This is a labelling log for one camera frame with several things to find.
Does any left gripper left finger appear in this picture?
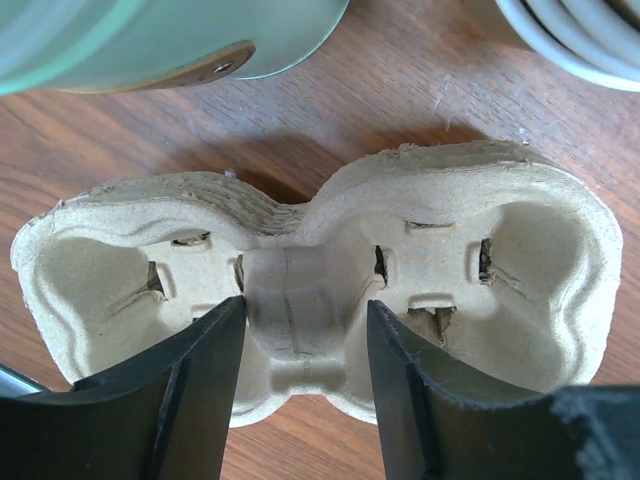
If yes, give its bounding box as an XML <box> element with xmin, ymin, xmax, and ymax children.
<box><xmin>1</xmin><ymin>296</ymin><xmax>246</xmax><ymax>479</ymax></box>

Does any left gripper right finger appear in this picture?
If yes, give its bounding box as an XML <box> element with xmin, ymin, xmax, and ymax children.
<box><xmin>367</xmin><ymin>301</ymin><xmax>639</xmax><ymax>479</ymax></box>

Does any cardboard cup carrier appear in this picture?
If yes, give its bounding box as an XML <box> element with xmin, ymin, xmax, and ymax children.
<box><xmin>10</xmin><ymin>140</ymin><xmax>623</xmax><ymax>427</ymax></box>

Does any green straw holder cup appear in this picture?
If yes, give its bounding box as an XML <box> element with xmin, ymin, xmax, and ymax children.
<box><xmin>1</xmin><ymin>1</ymin><xmax>349</xmax><ymax>95</ymax></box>

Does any stack of paper cups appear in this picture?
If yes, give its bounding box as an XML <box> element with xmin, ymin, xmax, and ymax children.
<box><xmin>496</xmin><ymin>1</ymin><xmax>639</xmax><ymax>93</ymax></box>

